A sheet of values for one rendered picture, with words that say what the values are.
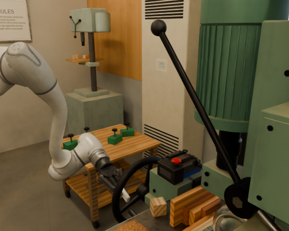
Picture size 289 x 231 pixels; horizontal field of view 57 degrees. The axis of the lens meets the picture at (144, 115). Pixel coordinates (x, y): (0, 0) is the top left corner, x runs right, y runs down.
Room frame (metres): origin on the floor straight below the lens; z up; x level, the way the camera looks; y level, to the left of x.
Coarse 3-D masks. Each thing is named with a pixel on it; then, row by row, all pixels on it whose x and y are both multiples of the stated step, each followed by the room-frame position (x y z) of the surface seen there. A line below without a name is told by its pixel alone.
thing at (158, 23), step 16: (160, 32) 0.59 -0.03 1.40; (176, 64) 0.55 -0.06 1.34; (192, 96) 0.51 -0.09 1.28; (208, 128) 0.47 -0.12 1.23; (224, 160) 0.44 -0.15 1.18; (224, 192) 0.42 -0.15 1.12; (240, 192) 0.39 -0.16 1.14; (240, 208) 0.39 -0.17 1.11; (256, 208) 0.37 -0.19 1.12; (272, 224) 0.36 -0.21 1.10
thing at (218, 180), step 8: (216, 160) 0.64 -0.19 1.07; (208, 168) 0.60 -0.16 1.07; (216, 168) 0.60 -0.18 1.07; (240, 168) 0.60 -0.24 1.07; (208, 176) 0.60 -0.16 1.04; (216, 176) 0.58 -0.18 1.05; (224, 176) 0.56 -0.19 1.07; (240, 176) 0.56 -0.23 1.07; (208, 184) 0.60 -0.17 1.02; (216, 184) 0.58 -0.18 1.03; (224, 184) 0.56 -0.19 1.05; (216, 192) 0.58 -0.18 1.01; (224, 200) 0.56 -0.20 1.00
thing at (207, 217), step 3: (207, 216) 0.58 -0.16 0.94; (201, 219) 0.57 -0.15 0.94; (204, 219) 0.57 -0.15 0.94; (207, 219) 0.57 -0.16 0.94; (195, 222) 0.55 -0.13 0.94; (198, 222) 0.55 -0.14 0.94; (201, 222) 0.55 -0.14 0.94; (192, 225) 0.54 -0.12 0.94; (195, 225) 0.54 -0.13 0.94; (198, 225) 0.54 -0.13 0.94; (186, 228) 0.53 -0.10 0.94; (189, 228) 0.53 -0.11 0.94; (192, 228) 0.53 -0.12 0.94
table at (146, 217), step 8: (168, 200) 0.70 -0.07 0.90; (168, 208) 0.66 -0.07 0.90; (136, 216) 0.63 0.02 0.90; (144, 216) 0.63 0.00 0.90; (152, 216) 0.63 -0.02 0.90; (160, 216) 0.63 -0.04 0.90; (168, 216) 0.63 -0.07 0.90; (120, 224) 0.59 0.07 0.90; (144, 224) 0.59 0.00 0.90; (152, 224) 0.59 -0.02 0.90; (160, 224) 0.59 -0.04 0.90; (168, 224) 0.59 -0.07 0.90
